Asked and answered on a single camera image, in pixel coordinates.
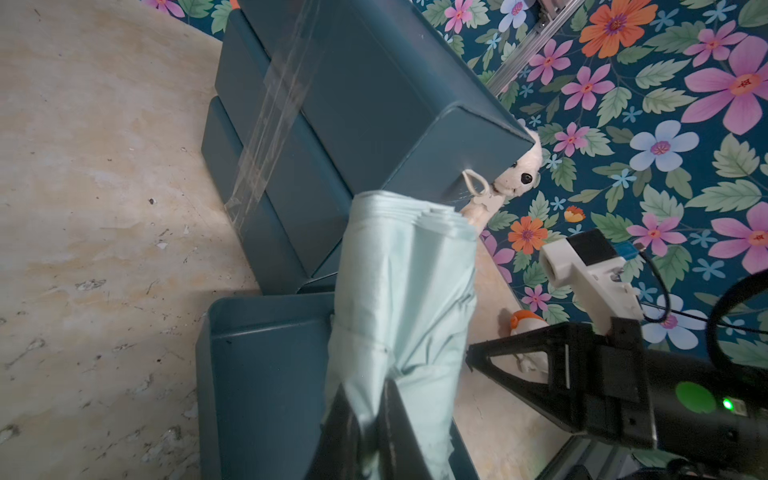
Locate teal plastic drawer cabinet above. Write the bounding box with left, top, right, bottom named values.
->
left=196, top=1, right=533, bottom=479

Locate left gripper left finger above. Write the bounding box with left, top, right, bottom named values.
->
left=305, top=385, right=361, bottom=480

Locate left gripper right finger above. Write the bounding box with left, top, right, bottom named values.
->
left=376, top=379, right=433, bottom=480

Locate white plush dog toy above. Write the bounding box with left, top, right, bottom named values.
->
left=493, top=127, right=543, bottom=199

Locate orange white round object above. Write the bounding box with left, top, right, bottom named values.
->
left=508, top=309, right=550, bottom=376

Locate mint green umbrella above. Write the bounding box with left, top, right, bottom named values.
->
left=323, top=170, right=504, bottom=479

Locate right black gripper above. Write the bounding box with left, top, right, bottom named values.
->
left=465, top=318, right=767, bottom=474

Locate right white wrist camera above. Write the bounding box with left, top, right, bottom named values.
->
left=539, top=230, right=644, bottom=335

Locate clear adhesive tape strip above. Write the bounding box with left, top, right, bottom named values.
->
left=225, top=1, right=324, bottom=232

